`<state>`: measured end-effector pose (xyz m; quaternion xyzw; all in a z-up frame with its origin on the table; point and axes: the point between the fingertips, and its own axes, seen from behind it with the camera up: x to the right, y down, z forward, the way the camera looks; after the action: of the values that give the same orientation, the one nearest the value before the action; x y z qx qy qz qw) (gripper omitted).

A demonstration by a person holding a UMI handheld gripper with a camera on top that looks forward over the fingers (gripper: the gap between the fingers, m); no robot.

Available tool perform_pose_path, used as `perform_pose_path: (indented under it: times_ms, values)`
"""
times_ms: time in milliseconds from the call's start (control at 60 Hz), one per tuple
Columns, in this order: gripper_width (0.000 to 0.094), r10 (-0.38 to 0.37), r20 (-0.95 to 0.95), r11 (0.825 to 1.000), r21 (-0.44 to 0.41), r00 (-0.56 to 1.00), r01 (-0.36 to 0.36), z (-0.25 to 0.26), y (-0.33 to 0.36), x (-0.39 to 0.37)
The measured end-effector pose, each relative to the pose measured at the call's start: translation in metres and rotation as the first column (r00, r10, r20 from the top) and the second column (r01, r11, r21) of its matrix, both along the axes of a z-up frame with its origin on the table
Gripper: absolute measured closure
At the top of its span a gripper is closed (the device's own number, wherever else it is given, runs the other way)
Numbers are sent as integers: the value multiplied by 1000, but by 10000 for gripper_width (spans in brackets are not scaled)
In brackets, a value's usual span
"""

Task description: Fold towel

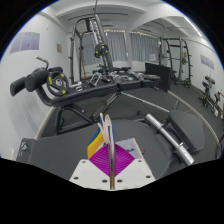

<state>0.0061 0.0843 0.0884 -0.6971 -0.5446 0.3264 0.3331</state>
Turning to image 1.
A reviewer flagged long ceiling light strip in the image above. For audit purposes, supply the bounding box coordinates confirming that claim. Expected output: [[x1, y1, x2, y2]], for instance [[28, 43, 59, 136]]
[[183, 16, 203, 38]]

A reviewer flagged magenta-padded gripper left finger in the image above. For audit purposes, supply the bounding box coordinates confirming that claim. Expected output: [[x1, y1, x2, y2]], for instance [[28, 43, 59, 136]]
[[69, 143, 112, 191]]

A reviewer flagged silver key ring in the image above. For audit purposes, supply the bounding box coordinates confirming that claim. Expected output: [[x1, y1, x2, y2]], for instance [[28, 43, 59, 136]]
[[19, 141, 29, 153]]

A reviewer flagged black flat panel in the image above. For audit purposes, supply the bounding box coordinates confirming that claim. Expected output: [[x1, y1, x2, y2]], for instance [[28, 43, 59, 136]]
[[144, 62, 172, 93]]

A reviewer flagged black yellow exercise machine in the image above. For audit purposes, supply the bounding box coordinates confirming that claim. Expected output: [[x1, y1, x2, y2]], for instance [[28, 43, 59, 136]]
[[199, 75, 224, 118]]

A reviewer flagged silver barbell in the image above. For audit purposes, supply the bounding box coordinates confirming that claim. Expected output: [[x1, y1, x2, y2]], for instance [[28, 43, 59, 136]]
[[144, 113, 195, 167]]

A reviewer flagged black squat rack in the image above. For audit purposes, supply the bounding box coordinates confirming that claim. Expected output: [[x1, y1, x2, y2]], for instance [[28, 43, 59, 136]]
[[159, 35, 194, 88]]

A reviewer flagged black yellow-marked weight plate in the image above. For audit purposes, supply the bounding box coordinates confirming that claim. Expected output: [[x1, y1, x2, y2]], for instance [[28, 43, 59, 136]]
[[45, 71, 70, 98], [94, 43, 109, 59]]

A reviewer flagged grey cable weight machine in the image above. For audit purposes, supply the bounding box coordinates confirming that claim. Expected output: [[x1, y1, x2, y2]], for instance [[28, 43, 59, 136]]
[[68, 13, 129, 84]]

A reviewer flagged small purple wall poster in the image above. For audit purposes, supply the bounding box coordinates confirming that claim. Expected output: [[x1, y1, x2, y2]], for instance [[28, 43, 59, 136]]
[[199, 54, 215, 70]]

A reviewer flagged blue orange printed towel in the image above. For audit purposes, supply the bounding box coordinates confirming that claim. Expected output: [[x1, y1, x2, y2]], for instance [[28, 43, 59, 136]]
[[87, 112, 147, 190]]

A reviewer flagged grey window curtain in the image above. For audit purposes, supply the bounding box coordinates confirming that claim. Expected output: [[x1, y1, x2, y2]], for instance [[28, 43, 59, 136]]
[[81, 31, 129, 66], [129, 32, 161, 63]]

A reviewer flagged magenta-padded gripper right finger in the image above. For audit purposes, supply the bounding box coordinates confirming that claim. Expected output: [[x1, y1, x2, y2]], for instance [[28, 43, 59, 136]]
[[113, 143, 157, 191]]

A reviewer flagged black padded workout bench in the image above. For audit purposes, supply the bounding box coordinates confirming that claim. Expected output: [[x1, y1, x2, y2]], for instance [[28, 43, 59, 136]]
[[14, 109, 206, 181]]

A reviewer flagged grey triangle row handle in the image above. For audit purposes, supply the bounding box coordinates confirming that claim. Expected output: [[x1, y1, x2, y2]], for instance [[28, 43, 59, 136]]
[[89, 71, 111, 87]]

